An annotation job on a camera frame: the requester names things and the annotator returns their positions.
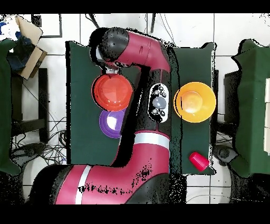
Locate wide purple bowl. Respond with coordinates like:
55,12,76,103
99,108,127,139

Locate wide orange bowl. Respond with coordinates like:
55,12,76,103
91,73,134,112

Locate yellow bowl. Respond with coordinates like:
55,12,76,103
173,81,217,124

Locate dark green tablecloth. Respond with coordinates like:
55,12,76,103
65,40,217,176

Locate red cup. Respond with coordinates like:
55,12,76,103
188,151,210,172

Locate short black leg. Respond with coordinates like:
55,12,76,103
150,13,157,34

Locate black chair base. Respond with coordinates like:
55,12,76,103
10,142,45,167
212,144,238,167

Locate black tripod leg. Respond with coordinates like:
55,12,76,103
84,13,101,29

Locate cardboard box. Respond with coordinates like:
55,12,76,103
7,15,48,81

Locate green covered table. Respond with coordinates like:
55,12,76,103
230,38,270,178
0,38,22,176

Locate blue cloth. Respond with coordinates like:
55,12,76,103
6,31,35,72

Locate white boxes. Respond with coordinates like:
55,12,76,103
263,77,270,156

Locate tangle of floor cables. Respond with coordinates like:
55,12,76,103
11,116,69,167

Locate black stool frame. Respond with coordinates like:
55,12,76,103
11,67,50,144

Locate black chair frame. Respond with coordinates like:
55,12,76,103
210,69,241,132

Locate thin black frame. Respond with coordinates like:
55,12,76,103
31,13,63,39

